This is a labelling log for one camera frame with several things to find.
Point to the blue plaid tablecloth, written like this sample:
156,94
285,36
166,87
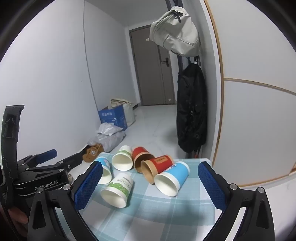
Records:
150,213

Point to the grey door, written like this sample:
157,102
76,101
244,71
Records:
150,69

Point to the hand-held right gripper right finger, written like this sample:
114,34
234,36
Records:
211,185

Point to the plain red paper cup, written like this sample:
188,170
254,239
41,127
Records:
141,153

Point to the beige sack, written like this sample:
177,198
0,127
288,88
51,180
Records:
129,113

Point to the person's left hand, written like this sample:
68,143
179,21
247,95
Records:
17,216

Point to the white plastic bag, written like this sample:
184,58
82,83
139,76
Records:
106,128

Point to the small blue white paper cup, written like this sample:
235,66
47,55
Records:
106,164

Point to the large blue white paper cup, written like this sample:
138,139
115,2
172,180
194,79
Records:
178,172

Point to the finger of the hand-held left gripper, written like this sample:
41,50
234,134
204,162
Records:
49,154
73,160

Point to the white cup with green print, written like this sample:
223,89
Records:
120,183

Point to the dark coat rack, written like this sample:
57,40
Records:
180,60

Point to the white cup with green band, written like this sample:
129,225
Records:
124,151

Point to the blue cardboard box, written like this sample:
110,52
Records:
111,115

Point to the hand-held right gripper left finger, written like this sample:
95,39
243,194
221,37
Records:
89,183

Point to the grey plastic bag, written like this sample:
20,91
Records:
111,140

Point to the brown shoe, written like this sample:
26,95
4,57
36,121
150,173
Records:
98,147
89,156

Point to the black jacket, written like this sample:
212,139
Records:
190,104

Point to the red brown labelled paper cup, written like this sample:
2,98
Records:
161,163

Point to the grey backpack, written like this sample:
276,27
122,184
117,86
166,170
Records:
173,30

